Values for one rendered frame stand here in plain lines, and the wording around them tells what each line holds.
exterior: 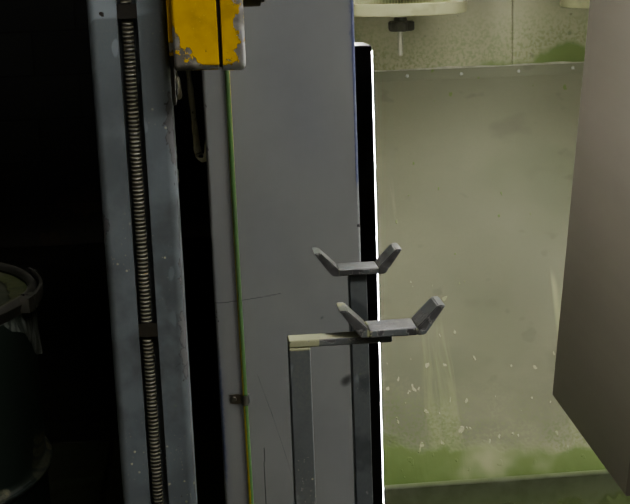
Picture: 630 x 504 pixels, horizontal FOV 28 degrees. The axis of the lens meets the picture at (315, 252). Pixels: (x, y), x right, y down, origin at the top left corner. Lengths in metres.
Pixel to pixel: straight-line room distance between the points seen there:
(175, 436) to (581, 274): 1.41
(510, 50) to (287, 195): 2.02
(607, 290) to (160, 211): 1.36
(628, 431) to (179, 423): 1.30
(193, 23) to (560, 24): 2.60
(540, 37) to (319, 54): 2.04
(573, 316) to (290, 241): 0.99
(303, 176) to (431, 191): 1.79
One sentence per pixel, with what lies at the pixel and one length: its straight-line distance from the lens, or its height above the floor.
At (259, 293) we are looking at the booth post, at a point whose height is 0.99.
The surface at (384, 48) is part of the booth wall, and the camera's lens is 3.39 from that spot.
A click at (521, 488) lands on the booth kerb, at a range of 3.09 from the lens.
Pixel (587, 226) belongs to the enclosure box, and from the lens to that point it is 2.30.
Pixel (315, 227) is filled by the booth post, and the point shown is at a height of 1.06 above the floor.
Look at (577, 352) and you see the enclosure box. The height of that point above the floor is 0.66.
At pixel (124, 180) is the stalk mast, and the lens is 0.98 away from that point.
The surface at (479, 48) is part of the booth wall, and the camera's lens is 3.44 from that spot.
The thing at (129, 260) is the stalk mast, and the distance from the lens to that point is 0.99.
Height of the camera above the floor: 1.36
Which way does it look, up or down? 12 degrees down
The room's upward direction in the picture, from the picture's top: 2 degrees counter-clockwise
